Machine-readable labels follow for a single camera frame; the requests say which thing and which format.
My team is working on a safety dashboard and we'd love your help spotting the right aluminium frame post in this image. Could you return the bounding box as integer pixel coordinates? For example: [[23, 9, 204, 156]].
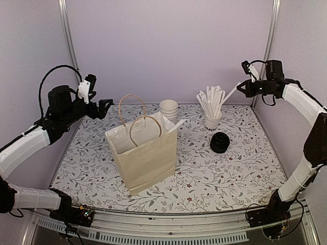
[[251, 0, 281, 110]]

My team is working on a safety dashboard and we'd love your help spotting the aluminium front rail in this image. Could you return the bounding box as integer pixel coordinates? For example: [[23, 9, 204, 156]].
[[22, 199, 322, 244]]

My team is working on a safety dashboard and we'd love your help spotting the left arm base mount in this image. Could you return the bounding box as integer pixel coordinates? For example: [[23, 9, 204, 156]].
[[50, 202, 94, 227]]

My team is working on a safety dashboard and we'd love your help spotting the floral table mat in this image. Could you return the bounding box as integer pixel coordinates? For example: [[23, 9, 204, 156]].
[[52, 105, 286, 213]]

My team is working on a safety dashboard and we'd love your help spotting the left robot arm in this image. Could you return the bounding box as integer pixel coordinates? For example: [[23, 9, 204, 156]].
[[1, 74, 113, 222]]

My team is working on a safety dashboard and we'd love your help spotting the left aluminium frame post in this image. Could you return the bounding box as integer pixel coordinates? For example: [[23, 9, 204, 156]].
[[58, 0, 79, 70]]

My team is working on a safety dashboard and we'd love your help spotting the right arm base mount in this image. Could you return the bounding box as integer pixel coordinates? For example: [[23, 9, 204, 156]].
[[245, 197, 294, 239]]

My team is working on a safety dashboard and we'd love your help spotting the kraft paper bag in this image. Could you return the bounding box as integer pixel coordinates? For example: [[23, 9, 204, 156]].
[[104, 94, 189, 196]]

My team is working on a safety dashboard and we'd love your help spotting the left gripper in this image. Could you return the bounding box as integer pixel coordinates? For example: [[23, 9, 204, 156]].
[[62, 94, 113, 126]]

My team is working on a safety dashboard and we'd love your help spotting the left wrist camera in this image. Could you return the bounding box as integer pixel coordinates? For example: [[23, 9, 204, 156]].
[[77, 74, 97, 104]]

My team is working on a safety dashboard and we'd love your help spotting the aluminium frame post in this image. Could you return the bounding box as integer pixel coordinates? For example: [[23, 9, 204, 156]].
[[251, 0, 281, 110], [58, 0, 79, 70]]

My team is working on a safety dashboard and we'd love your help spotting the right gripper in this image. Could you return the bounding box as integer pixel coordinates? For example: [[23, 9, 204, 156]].
[[237, 79, 275, 98]]

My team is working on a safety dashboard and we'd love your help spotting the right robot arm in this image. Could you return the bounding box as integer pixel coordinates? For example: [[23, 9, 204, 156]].
[[237, 60, 326, 223]]

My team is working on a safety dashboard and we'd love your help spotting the bundle of wrapped white straws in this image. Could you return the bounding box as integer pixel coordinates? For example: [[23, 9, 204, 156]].
[[196, 85, 227, 118]]

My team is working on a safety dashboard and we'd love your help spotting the stack of black lids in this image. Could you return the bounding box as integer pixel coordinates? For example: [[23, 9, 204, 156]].
[[210, 132, 230, 154]]

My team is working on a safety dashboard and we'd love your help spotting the stack of white paper cups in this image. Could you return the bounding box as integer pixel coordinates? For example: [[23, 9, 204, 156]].
[[159, 100, 178, 124]]

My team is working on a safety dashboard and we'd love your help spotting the white cup holding straws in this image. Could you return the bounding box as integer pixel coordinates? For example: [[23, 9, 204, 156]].
[[204, 111, 222, 131]]

